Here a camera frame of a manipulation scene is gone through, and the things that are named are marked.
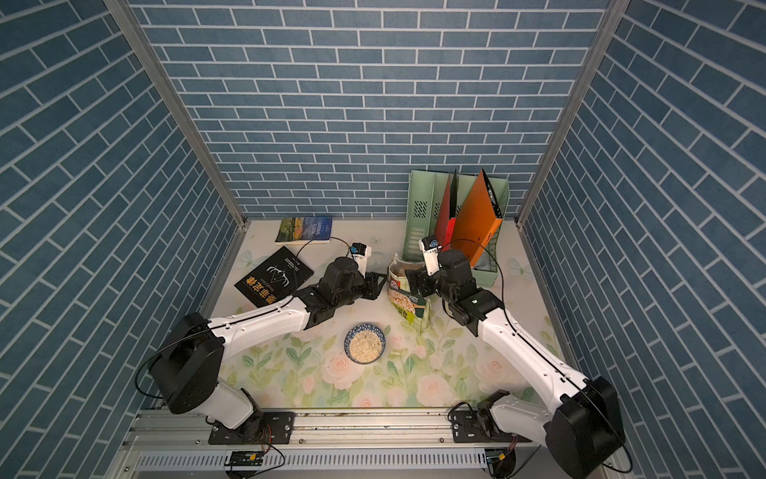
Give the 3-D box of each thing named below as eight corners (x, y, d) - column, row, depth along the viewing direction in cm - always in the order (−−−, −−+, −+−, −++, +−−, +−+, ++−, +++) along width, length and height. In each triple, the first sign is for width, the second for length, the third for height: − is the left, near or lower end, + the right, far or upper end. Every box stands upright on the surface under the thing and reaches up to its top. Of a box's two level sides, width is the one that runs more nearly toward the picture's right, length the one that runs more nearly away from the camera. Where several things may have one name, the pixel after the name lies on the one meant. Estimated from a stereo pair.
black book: (238, 289, 101) (233, 282, 97) (287, 252, 111) (284, 245, 108) (263, 313, 95) (259, 307, 92) (313, 272, 105) (310, 265, 102)
